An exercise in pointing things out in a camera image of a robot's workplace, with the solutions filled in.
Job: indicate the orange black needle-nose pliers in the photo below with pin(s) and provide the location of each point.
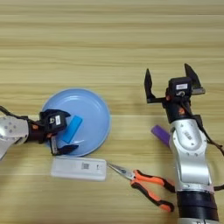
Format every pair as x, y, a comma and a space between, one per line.
145, 178

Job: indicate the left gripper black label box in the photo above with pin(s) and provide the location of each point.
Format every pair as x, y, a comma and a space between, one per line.
55, 123

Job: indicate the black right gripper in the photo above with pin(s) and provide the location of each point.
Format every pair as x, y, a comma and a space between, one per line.
179, 110

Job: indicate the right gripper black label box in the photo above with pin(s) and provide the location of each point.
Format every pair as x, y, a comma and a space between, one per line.
180, 87

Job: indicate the white rectangular remote device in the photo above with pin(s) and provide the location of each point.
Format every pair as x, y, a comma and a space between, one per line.
78, 168

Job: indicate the blue rectangular block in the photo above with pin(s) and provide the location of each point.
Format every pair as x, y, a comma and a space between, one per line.
73, 128

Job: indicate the purple rectangular block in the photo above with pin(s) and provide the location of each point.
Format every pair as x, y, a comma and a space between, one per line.
161, 134

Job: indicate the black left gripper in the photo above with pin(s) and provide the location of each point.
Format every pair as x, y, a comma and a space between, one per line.
38, 131

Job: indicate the light blue round plate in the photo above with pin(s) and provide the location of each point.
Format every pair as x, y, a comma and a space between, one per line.
93, 116

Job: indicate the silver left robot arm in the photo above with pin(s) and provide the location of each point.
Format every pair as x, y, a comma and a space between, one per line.
11, 131

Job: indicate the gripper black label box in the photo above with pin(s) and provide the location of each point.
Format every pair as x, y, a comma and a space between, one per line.
180, 87
55, 123

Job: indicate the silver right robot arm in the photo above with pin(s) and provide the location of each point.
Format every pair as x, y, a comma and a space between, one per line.
189, 157

